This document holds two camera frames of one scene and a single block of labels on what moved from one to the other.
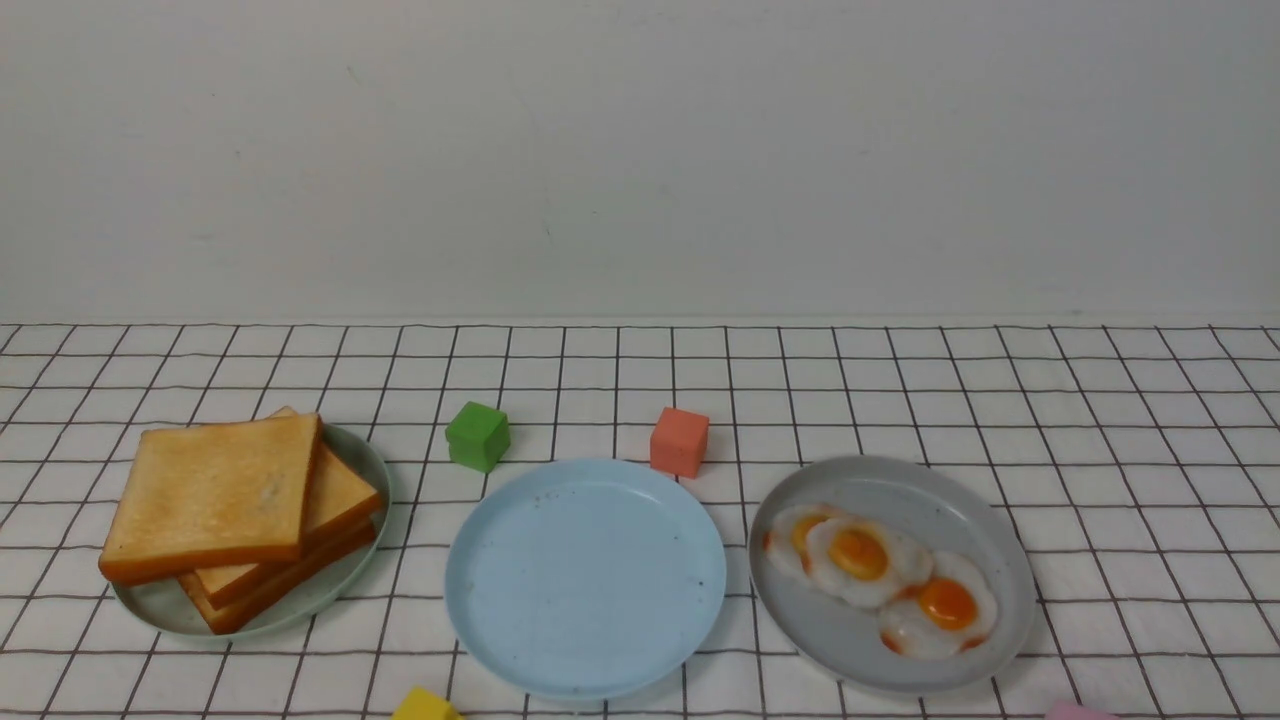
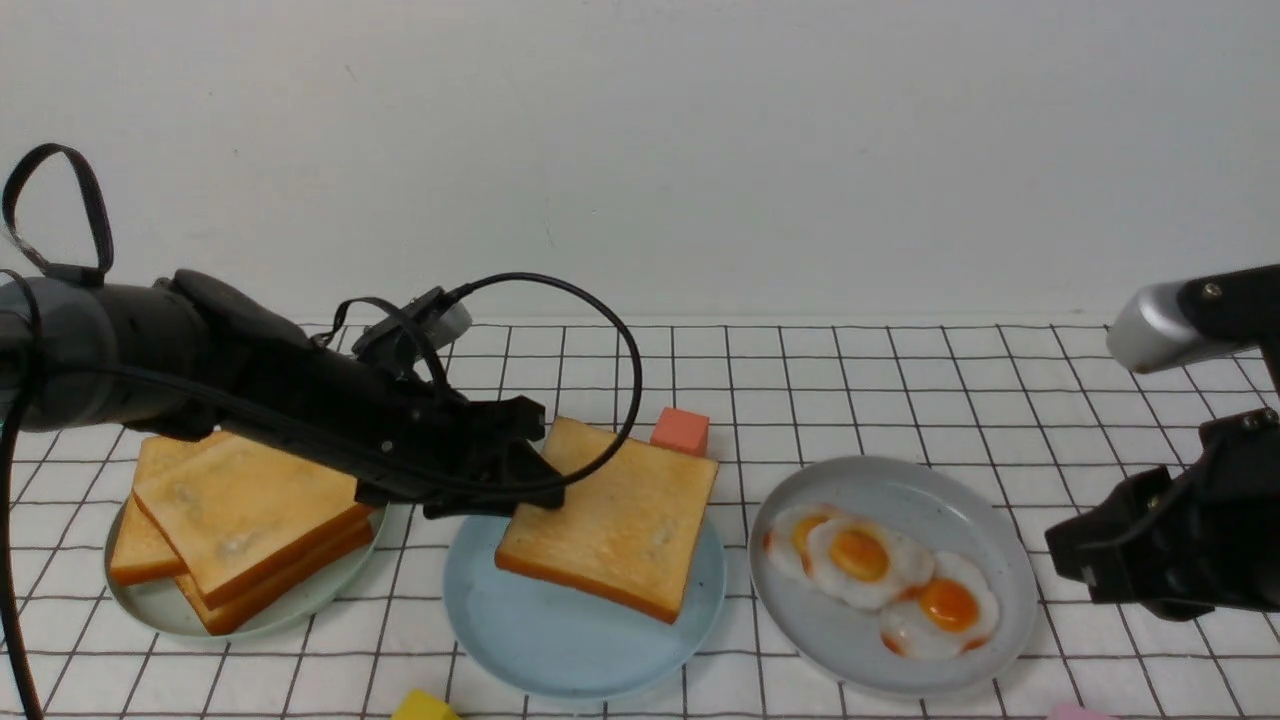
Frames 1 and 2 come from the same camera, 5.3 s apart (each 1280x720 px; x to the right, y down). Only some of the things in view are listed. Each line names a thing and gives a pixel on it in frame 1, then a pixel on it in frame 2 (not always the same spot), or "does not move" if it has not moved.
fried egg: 863,563 does not move
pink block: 1068,709 does not move
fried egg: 951,615 does not move
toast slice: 210,497 to 627,532
